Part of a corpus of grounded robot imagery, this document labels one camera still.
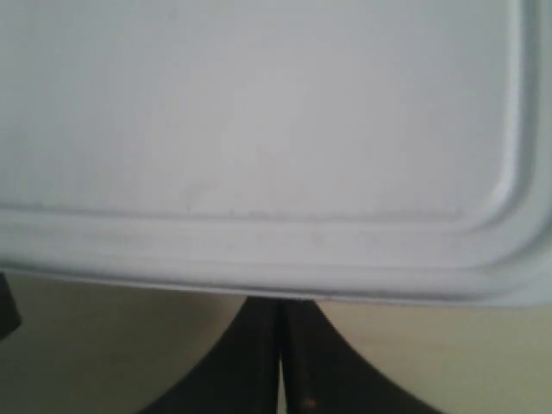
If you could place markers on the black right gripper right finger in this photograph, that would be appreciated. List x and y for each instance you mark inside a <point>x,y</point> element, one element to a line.
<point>323,374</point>

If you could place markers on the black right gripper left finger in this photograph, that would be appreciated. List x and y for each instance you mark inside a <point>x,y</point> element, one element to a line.
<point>240,374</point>

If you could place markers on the white lidded plastic container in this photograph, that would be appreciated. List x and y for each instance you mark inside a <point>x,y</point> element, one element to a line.
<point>389,151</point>

